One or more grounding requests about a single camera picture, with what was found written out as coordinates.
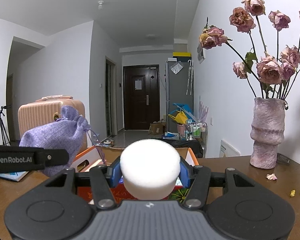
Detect bunch of dried roses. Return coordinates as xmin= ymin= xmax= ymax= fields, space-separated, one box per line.
xmin=199 ymin=0 xmax=300 ymax=99

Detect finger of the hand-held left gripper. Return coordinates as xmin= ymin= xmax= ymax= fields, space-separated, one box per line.
xmin=39 ymin=149 xmax=70 ymax=170

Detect pink folded cloth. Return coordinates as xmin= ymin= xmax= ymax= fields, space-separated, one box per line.
xmin=35 ymin=95 xmax=73 ymax=102

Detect black camera tripod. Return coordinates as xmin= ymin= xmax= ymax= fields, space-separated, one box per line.
xmin=0 ymin=105 xmax=12 ymax=146

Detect clear bag on refrigerator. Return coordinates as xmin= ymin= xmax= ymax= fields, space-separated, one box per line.
xmin=170 ymin=62 xmax=183 ymax=75

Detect grey refrigerator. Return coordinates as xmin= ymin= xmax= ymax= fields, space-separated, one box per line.
xmin=165 ymin=60 xmax=194 ymax=133

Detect white round sponge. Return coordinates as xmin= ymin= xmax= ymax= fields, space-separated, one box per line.
xmin=120 ymin=140 xmax=181 ymax=201

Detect white wall panel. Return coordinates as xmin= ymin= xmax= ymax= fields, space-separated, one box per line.
xmin=197 ymin=42 xmax=206 ymax=63

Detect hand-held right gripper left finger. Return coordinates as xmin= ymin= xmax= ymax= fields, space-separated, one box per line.
xmin=44 ymin=156 xmax=122 ymax=210

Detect brown cardboard box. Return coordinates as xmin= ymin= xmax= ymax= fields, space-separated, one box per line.
xmin=149 ymin=122 xmax=165 ymax=135

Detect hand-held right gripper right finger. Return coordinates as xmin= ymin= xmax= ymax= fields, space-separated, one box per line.
xmin=176 ymin=156 xmax=256 ymax=209

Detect pet water feeder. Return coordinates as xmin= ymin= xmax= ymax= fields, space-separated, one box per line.
xmin=93 ymin=134 xmax=115 ymax=147

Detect black cloth cover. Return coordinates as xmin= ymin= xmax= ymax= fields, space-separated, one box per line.
xmin=161 ymin=136 xmax=204 ymax=158

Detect rolling cart with bottles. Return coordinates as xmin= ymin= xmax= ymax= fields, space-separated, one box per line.
xmin=185 ymin=121 xmax=208 ymax=143

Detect yellow plastic item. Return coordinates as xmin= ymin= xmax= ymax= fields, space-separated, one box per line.
xmin=168 ymin=111 xmax=188 ymax=124

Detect orange cardboard box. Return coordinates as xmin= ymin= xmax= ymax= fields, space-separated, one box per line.
xmin=72 ymin=145 xmax=199 ymax=204

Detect yellow petal bits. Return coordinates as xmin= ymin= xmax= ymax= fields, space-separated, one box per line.
xmin=289 ymin=189 xmax=300 ymax=203

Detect white folded umbrella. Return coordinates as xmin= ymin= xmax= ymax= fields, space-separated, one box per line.
xmin=186 ymin=60 xmax=193 ymax=95

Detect yellow and black box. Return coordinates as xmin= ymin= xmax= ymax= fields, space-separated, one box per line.
xmin=173 ymin=52 xmax=192 ymax=61

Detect dark brown entrance door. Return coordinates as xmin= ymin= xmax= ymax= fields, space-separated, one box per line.
xmin=123 ymin=65 xmax=159 ymax=130

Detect purple drawstring pouch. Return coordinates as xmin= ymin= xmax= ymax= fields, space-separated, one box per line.
xmin=19 ymin=105 xmax=107 ymax=178

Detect pink textured vase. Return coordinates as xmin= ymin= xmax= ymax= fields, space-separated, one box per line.
xmin=250 ymin=97 xmax=287 ymax=169

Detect dark side door frame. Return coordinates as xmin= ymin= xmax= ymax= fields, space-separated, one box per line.
xmin=105 ymin=56 xmax=115 ymax=138

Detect small dark metal item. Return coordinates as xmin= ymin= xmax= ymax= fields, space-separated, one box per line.
xmin=276 ymin=152 xmax=290 ymax=165

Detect pink ribbed suitcase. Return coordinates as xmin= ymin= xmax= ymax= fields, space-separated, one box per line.
xmin=17 ymin=99 xmax=87 ymax=150

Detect white flat board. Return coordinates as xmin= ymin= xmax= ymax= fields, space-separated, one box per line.
xmin=220 ymin=139 xmax=241 ymax=158

